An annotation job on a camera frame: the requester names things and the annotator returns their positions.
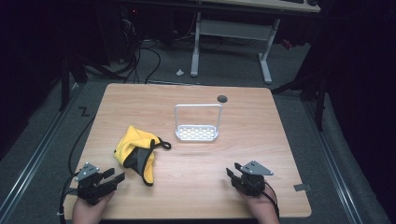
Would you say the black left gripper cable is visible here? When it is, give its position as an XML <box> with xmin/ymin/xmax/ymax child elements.
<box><xmin>58</xmin><ymin>116</ymin><xmax>96</xmax><ymax>224</ymax></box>

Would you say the dark computer tower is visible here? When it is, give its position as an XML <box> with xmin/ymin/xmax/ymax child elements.
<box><xmin>119</xmin><ymin>5</ymin><xmax>143</xmax><ymax>64</ymax></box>

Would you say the black metal stand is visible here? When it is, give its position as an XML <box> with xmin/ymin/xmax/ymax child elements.
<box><xmin>58</xmin><ymin>54</ymin><xmax>72</xmax><ymax>112</ymax></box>
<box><xmin>313</xmin><ymin>76</ymin><xmax>329</xmax><ymax>133</ymax></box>

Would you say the person's right hand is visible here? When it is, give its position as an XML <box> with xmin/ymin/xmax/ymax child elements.
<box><xmin>237</xmin><ymin>186</ymin><xmax>280</xmax><ymax>224</ymax></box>

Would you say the black floor cable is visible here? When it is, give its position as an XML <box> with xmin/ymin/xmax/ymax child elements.
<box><xmin>136</xmin><ymin>40</ymin><xmax>163</xmax><ymax>85</ymax></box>

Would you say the person's left hand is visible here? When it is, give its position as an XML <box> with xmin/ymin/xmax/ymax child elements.
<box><xmin>71</xmin><ymin>190</ymin><xmax>115</xmax><ymax>224</ymax></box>

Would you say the white rack with handle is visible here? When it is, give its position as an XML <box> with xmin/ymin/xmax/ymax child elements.
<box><xmin>173</xmin><ymin>103</ymin><xmax>224</xmax><ymax>143</ymax></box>

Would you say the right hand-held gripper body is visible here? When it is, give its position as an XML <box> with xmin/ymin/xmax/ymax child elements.
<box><xmin>232</xmin><ymin>160</ymin><xmax>276</xmax><ymax>198</ymax></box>

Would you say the metal floor rail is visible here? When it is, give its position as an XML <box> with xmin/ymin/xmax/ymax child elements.
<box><xmin>0</xmin><ymin>83</ymin><xmax>82</xmax><ymax>217</ymax></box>
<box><xmin>303</xmin><ymin>100</ymin><xmax>364</xmax><ymax>224</ymax></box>

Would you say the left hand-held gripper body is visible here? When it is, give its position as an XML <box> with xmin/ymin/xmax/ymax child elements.
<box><xmin>74</xmin><ymin>161</ymin><xmax>118</xmax><ymax>206</ymax></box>

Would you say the white-legged desk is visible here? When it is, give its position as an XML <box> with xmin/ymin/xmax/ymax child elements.
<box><xmin>189</xmin><ymin>0</ymin><xmax>321</xmax><ymax>85</ymax></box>

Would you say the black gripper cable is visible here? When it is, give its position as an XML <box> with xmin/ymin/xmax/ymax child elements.
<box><xmin>58</xmin><ymin>116</ymin><xmax>96</xmax><ymax>224</ymax></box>
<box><xmin>262</xmin><ymin>181</ymin><xmax>280</xmax><ymax>219</ymax></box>

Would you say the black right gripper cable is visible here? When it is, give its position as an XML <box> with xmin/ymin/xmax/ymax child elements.
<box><xmin>262</xmin><ymin>181</ymin><xmax>280</xmax><ymax>219</ymax></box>

